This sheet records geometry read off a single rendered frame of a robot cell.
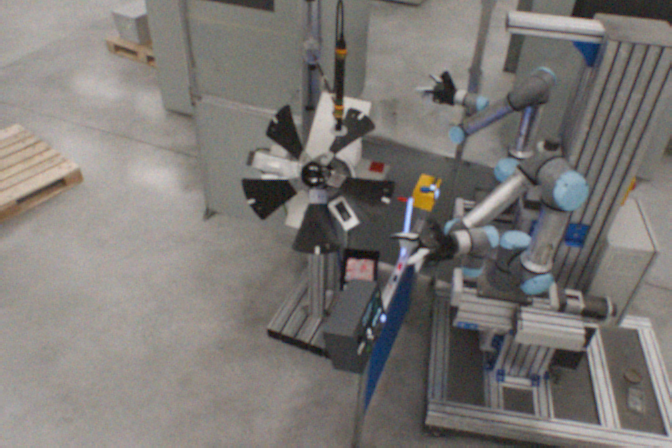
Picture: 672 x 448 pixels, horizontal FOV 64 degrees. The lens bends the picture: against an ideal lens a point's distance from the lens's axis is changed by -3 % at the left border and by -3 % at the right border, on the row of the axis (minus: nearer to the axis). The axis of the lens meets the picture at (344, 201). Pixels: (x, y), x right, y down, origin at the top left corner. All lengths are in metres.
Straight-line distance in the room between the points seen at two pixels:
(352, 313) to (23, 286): 2.67
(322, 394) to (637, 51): 2.23
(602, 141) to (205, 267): 2.61
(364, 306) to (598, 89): 1.07
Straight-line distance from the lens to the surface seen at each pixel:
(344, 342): 1.82
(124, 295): 3.76
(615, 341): 3.50
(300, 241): 2.47
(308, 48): 2.79
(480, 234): 1.86
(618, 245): 2.41
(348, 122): 2.54
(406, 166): 3.19
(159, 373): 3.32
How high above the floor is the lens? 2.66
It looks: 39 degrees down
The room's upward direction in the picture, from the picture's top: 3 degrees clockwise
